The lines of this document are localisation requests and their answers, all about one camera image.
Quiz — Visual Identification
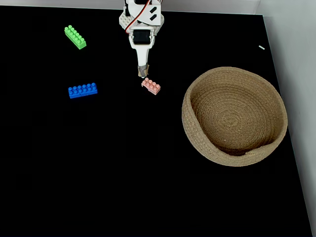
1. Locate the pink lego block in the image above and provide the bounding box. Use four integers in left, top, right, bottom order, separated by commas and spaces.
141, 77, 161, 96

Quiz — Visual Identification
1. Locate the green lego block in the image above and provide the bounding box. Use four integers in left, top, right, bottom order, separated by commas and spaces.
64, 25, 87, 50

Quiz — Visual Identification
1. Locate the blue lego block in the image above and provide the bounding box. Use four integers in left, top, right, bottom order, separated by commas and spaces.
68, 82, 98, 99

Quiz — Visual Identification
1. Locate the red white wrist cable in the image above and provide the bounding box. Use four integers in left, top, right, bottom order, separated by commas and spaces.
124, 0, 152, 34

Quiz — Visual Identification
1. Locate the woven rope basket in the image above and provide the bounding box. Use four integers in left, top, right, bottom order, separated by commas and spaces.
181, 66, 288, 167

